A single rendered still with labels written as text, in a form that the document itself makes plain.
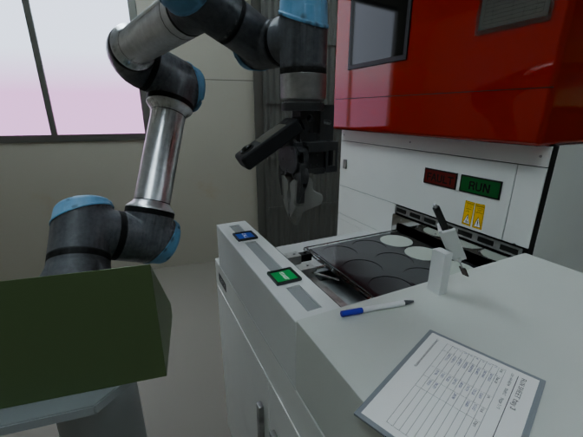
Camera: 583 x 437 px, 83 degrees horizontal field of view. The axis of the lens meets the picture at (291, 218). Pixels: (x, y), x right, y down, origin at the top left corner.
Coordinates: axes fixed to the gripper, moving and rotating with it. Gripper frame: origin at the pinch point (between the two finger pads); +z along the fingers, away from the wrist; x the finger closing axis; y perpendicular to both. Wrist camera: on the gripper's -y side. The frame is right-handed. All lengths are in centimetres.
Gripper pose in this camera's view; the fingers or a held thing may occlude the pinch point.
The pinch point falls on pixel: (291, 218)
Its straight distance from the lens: 60.0
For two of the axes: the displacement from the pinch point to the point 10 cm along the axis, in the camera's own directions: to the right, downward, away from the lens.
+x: -4.4, -2.8, 8.6
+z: 0.0, 9.5, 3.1
